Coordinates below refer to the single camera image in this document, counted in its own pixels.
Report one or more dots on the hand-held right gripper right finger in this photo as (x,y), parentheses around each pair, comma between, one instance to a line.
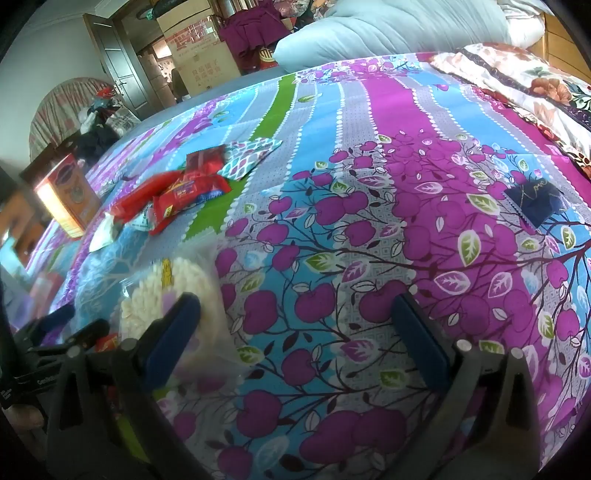
(418,337)

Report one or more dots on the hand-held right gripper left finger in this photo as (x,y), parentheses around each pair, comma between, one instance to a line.
(182,318)

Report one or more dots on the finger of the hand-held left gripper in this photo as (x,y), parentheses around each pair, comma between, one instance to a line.
(57,321)
(78,337)

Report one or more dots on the clear bag of puffed snacks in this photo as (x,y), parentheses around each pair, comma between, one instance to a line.
(184,277)

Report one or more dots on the red blue snack packet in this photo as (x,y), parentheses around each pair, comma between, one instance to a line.
(189,198)

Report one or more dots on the long red snack packet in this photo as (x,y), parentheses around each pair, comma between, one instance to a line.
(143,194)

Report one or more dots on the dark red snack packet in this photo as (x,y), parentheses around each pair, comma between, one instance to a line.
(205,159)

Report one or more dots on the person's left hand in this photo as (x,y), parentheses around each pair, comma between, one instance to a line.
(25,417)

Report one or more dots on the plain white snack packet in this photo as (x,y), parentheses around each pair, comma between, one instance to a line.
(104,233)

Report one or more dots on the tall orange red box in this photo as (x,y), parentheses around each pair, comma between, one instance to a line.
(69,194)

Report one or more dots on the dark blue snack packet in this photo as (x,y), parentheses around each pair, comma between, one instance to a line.
(533,201)

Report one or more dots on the dark clothes pile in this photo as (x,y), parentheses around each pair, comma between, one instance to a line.
(99,134)

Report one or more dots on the dark wooden door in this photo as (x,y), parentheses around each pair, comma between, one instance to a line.
(115,60)

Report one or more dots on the large cardboard box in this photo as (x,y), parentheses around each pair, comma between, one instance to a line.
(198,50)

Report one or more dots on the floral pillow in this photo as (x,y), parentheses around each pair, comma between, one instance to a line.
(531,92)

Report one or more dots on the maroon cloth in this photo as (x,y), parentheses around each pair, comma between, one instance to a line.
(249,27)

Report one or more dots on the light blue duvet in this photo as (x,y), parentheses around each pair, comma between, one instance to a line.
(392,32)

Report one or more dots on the wooden headboard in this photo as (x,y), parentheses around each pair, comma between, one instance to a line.
(565,41)

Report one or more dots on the colourful clothes pile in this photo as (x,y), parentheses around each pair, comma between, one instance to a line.
(304,11)

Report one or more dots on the white pillow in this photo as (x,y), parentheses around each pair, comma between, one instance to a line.
(521,18)

